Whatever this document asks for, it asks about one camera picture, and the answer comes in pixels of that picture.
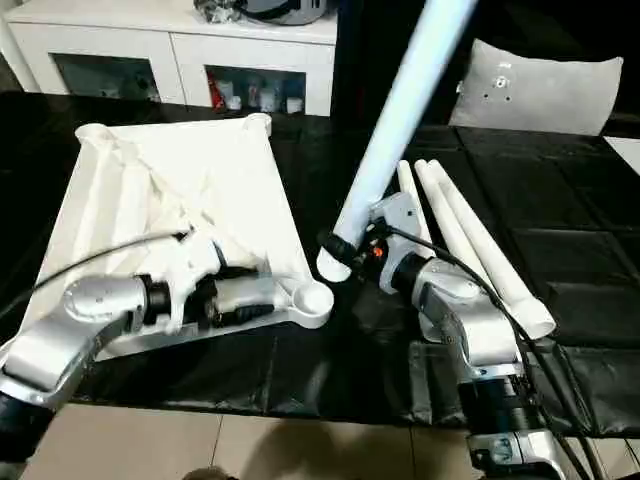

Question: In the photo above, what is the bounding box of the white plastic table top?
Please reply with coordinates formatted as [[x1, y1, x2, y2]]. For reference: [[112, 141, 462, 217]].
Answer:
[[34, 113, 335, 364]]

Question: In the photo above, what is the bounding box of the white plastic table leg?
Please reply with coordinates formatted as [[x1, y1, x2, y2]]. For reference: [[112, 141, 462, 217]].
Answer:
[[316, 0, 484, 285], [414, 159, 501, 296], [427, 160, 558, 341], [397, 160, 436, 246]]

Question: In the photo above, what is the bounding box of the black table mat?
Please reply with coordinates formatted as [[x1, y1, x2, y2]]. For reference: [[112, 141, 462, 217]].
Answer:
[[0, 89, 640, 436]]

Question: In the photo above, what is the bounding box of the black box with gold label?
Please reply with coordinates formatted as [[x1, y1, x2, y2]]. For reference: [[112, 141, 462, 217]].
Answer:
[[332, 0, 481, 126]]

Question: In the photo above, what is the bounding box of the grey cushion with metal fittings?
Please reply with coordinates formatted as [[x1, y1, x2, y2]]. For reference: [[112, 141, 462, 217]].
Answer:
[[447, 38, 625, 137]]

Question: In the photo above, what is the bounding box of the white glass-door cabinet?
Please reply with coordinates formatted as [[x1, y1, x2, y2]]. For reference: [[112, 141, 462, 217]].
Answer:
[[2, 7, 339, 116]]

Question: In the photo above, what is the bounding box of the white flat board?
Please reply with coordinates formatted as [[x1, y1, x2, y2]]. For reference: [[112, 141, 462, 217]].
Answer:
[[602, 133, 640, 176]]

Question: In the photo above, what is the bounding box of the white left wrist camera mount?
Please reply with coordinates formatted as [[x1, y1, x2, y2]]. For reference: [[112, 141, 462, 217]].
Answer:
[[167, 234, 226, 336]]

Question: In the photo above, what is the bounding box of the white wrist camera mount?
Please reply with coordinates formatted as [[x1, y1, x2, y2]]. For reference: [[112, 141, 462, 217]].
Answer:
[[167, 234, 226, 336], [368, 192, 426, 294]]

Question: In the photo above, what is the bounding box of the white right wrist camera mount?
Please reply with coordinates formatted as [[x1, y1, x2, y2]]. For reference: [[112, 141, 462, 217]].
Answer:
[[368, 192, 426, 294]]

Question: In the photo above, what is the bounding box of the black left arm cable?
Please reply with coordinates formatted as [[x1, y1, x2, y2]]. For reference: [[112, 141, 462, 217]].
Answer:
[[0, 229, 194, 321]]

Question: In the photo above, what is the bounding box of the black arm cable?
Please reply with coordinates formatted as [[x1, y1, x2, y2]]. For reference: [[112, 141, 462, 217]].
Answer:
[[384, 227, 601, 480], [0, 229, 194, 321]]

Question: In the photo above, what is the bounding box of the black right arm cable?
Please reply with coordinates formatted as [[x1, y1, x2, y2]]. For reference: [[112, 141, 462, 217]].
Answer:
[[384, 227, 601, 480]]

